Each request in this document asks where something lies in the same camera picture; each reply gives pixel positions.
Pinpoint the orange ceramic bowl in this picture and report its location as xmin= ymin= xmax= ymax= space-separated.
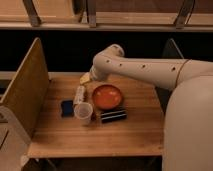
xmin=92 ymin=84 xmax=123 ymax=110

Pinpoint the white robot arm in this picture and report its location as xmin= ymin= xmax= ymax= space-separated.
xmin=80 ymin=44 xmax=213 ymax=171

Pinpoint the small white bottle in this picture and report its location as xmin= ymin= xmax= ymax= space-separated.
xmin=73 ymin=85 xmax=86 ymax=105

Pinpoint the clear plastic cup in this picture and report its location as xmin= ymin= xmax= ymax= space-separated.
xmin=74 ymin=102 xmax=93 ymax=126

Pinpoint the blue sponge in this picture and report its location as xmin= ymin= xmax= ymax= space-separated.
xmin=61 ymin=100 xmax=73 ymax=117

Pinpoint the black striped box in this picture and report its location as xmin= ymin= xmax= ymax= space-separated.
xmin=100 ymin=108 xmax=127 ymax=123

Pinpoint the left wooden divider panel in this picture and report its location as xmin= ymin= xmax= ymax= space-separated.
xmin=0 ymin=38 xmax=49 ymax=145

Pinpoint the right dark divider panel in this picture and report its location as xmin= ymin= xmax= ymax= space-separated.
xmin=155 ymin=37 xmax=185 ymax=114

